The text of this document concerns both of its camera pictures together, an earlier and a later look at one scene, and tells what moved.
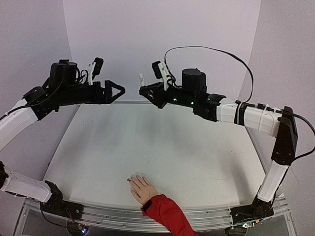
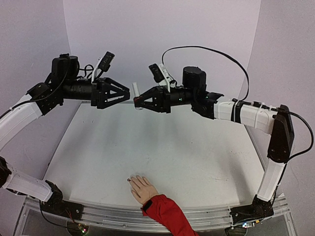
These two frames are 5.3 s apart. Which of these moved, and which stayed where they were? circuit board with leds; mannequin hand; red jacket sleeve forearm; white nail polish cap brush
Moved: white nail polish cap brush
Stayed: circuit board with leds; mannequin hand; red jacket sleeve forearm
